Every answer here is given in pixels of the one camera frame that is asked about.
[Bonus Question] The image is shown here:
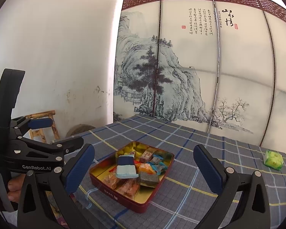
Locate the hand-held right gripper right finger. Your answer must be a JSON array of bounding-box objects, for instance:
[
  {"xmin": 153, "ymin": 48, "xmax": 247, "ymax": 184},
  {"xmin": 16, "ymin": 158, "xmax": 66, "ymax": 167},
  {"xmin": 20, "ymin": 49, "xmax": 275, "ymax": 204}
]
[{"xmin": 193, "ymin": 144, "xmax": 271, "ymax": 229}]

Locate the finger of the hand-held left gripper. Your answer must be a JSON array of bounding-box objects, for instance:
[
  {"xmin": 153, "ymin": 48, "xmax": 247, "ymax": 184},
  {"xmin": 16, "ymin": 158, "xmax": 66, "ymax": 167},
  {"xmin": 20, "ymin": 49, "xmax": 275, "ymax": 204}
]
[
  {"xmin": 9, "ymin": 135, "xmax": 84, "ymax": 164},
  {"xmin": 11, "ymin": 116, "xmax": 53, "ymax": 137}
]

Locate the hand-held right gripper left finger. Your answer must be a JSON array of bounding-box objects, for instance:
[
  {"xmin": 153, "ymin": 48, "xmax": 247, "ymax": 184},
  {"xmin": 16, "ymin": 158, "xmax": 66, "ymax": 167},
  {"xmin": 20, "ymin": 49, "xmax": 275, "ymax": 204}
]
[{"xmin": 17, "ymin": 144, "xmax": 95, "ymax": 229}]

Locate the red tin box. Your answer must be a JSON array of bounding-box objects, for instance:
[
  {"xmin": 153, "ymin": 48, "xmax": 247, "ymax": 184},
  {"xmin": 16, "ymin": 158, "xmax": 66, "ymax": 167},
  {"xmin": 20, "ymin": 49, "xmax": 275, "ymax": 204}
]
[{"xmin": 89, "ymin": 141, "xmax": 175, "ymax": 214}]

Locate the navy and pale blue packet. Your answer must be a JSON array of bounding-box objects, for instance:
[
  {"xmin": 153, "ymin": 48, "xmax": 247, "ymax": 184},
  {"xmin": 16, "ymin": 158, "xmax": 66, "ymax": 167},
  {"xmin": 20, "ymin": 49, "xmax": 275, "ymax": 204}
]
[{"xmin": 116, "ymin": 155, "xmax": 139, "ymax": 179}]

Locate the clear packet of brown snacks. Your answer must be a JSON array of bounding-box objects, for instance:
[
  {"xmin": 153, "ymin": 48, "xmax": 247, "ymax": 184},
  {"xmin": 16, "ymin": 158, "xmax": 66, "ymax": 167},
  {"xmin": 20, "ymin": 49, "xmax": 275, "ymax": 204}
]
[{"xmin": 115, "ymin": 179, "xmax": 141, "ymax": 200}]

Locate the dark sesame block packet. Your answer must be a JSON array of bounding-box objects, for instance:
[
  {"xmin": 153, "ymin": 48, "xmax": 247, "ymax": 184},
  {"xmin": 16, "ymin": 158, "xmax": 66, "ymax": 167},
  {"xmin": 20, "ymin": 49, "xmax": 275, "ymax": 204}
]
[{"xmin": 136, "ymin": 171, "xmax": 161, "ymax": 189}]

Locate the pink cake packet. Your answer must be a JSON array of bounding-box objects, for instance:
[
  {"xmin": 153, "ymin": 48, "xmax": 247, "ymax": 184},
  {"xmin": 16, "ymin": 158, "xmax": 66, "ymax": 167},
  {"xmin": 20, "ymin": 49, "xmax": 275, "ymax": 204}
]
[{"xmin": 140, "ymin": 148, "xmax": 157, "ymax": 163}]

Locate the orange snack packet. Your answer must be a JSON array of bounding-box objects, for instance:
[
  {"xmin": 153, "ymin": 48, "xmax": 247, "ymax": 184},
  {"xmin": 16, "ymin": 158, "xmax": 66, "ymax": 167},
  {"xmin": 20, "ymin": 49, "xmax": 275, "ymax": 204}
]
[{"xmin": 133, "ymin": 162, "xmax": 156, "ymax": 175}]

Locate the person's left hand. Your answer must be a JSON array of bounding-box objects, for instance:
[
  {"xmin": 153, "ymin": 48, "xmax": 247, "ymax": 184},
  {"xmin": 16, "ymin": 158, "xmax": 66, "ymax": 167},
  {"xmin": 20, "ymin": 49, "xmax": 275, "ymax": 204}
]
[{"xmin": 6, "ymin": 174, "xmax": 27, "ymax": 203}]

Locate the wooden chair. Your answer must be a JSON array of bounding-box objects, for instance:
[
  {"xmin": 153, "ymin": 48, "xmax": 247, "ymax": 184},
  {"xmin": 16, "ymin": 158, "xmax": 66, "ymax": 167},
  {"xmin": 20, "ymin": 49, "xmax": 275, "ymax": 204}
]
[{"xmin": 25, "ymin": 110, "xmax": 61, "ymax": 146}]

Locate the brown round object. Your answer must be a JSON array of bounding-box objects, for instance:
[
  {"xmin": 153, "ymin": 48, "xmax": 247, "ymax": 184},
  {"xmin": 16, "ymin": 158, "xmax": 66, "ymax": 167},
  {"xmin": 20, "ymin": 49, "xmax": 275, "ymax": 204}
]
[{"xmin": 66, "ymin": 124, "xmax": 96, "ymax": 138}]

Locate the blue plaid tablecloth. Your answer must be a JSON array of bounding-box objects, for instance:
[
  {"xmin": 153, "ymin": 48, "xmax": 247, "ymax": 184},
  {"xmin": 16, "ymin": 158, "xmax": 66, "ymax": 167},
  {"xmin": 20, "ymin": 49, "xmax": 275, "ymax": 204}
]
[{"xmin": 45, "ymin": 114, "xmax": 286, "ymax": 229}]

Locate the green snack packet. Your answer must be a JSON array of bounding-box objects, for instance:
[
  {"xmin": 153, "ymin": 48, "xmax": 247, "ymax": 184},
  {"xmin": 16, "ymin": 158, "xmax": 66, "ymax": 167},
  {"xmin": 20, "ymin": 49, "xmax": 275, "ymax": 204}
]
[{"xmin": 263, "ymin": 149, "xmax": 284, "ymax": 171}]

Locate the landscape painted folding screen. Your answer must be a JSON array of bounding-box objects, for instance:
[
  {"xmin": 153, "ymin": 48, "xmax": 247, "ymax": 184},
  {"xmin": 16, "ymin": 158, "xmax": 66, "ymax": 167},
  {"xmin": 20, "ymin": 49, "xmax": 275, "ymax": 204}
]
[{"xmin": 113, "ymin": 0, "xmax": 286, "ymax": 158}]

